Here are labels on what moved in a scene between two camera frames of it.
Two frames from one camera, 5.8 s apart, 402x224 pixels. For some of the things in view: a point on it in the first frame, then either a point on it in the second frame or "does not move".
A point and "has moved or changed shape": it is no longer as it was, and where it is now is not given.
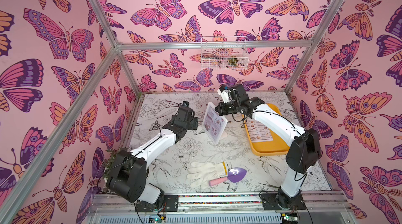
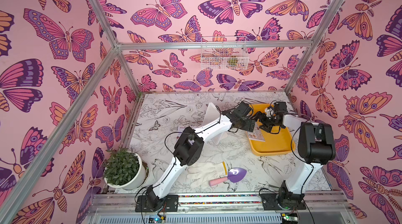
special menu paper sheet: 213,123 has moved or changed shape
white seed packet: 213,124 does not move
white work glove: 201,173 does not move
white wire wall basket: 224,53 does not move
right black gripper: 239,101 → 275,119
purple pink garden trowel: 235,175 does not move
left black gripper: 193,123 → 249,126
